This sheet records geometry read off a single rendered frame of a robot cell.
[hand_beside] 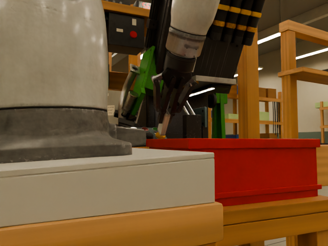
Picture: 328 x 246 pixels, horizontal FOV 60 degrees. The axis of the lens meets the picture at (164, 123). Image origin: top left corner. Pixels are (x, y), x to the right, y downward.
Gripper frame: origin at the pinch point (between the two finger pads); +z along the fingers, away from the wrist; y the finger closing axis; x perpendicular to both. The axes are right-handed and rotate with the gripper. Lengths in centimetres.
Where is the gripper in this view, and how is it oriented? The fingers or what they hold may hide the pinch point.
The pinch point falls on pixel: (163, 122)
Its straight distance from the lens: 80.3
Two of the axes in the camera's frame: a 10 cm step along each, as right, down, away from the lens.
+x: -3.2, -5.2, 7.9
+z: -2.3, 8.5, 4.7
